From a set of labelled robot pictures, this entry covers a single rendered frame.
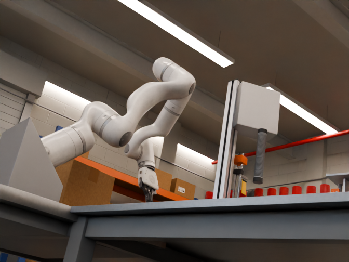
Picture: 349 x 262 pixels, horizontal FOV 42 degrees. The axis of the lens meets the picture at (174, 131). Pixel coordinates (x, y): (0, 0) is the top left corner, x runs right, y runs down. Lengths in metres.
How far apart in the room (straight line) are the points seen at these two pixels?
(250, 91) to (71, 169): 0.79
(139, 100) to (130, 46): 4.03
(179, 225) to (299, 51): 4.56
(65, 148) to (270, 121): 0.78
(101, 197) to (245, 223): 1.08
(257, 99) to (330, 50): 3.78
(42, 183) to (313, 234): 0.91
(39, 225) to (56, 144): 0.36
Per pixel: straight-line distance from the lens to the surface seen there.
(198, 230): 1.13
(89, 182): 2.00
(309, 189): 1.71
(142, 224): 1.26
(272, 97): 1.87
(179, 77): 1.99
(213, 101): 6.69
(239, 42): 5.50
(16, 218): 1.43
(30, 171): 1.55
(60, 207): 1.43
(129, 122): 1.82
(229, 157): 1.74
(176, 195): 6.36
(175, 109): 2.17
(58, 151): 1.69
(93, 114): 1.85
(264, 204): 1.00
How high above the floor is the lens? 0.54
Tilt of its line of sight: 23 degrees up
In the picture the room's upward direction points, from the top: 10 degrees clockwise
